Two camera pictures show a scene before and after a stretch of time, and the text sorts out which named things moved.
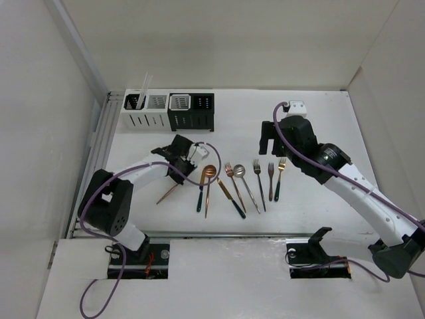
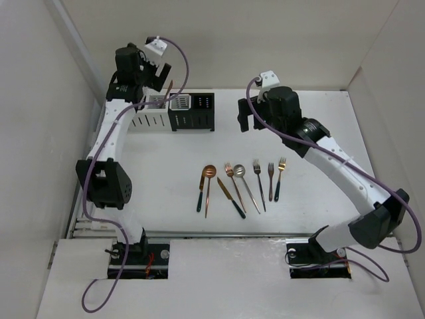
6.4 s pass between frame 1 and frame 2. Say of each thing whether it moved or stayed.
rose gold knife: moved
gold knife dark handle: stayed
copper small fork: stayed
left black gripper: moved
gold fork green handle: stayed
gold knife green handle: stayed
